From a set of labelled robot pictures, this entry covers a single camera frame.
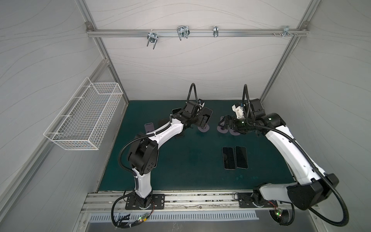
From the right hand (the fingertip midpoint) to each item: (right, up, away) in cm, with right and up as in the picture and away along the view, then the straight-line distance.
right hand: (227, 122), depth 74 cm
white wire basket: (-72, 0, -6) cm, 72 cm away
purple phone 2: (+5, -24, +15) cm, 28 cm away
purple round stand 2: (-46, -4, +17) cm, 49 cm away
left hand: (-12, +5, +16) cm, 20 cm away
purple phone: (-7, +5, +23) cm, 25 cm away
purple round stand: (-8, -7, +26) cm, 28 cm away
